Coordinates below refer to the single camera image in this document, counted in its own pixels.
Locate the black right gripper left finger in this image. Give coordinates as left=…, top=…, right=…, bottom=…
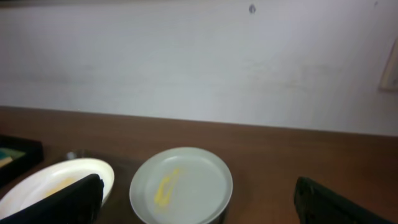
left=1, top=174, right=104, bottom=224

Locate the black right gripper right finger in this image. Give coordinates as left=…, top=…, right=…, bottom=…
left=294, top=177, right=393, bottom=224

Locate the white plate yellow stain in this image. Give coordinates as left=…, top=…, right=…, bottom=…
left=1, top=158, right=114, bottom=219

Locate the green yellow sponge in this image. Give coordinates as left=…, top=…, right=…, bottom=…
left=0, top=147, right=25, bottom=167

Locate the black sponge tray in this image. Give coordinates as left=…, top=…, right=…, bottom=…
left=1, top=135, right=44, bottom=187

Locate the grey plate yellow stain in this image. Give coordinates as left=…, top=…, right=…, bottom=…
left=129, top=147, right=233, bottom=224

